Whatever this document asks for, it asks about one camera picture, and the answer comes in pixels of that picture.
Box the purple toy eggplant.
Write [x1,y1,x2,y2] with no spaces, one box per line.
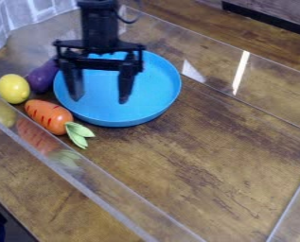
[27,59,58,94]

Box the clear acrylic front barrier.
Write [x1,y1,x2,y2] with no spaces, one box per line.
[0,98,205,242]

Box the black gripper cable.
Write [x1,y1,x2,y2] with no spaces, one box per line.
[113,0,145,25]

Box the orange toy carrot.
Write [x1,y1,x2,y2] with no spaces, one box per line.
[24,99,95,149]

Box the yellow toy lemon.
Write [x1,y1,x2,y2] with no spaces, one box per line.
[0,74,31,104]

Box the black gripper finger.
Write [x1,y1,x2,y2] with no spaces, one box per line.
[118,62,135,104]
[59,60,85,101]

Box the blue round plate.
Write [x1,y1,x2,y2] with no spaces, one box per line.
[54,51,182,128]

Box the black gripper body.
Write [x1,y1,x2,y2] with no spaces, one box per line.
[54,0,146,72]

